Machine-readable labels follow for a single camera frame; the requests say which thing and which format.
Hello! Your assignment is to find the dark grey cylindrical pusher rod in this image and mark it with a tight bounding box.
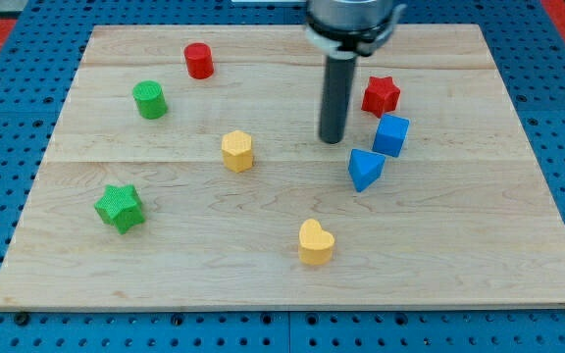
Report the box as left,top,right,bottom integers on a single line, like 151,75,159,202
319,57,356,144

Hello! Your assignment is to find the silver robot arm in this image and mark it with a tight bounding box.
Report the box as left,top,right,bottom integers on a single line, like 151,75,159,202
305,0,406,144

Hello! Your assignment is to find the blue triangle block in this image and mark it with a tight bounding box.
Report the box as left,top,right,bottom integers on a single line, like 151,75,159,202
348,149,385,192

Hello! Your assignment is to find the yellow heart block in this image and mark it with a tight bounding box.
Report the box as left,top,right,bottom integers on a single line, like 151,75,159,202
298,219,335,266

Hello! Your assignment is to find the red star block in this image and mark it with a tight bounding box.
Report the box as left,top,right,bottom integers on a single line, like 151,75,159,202
361,76,401,118

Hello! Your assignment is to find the blue cube block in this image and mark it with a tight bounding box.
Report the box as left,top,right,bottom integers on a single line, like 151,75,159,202
372,114,410,157

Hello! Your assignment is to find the yellow hexagon block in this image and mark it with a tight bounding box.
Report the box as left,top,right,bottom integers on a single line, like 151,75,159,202
221,130,254,173

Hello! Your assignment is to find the red cylinder block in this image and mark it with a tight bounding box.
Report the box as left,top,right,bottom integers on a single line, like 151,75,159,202
183,42,215,79

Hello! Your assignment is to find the wooden board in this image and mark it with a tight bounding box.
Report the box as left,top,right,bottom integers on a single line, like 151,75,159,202
0,25,565,312

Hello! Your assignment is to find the green cylinder block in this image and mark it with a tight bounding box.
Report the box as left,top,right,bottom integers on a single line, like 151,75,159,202
132,80,168,120

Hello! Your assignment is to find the green star block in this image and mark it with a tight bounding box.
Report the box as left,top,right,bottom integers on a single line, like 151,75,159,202
94,184,145,234

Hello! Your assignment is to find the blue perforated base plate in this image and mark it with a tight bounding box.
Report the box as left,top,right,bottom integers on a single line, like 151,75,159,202
0,0,565,352

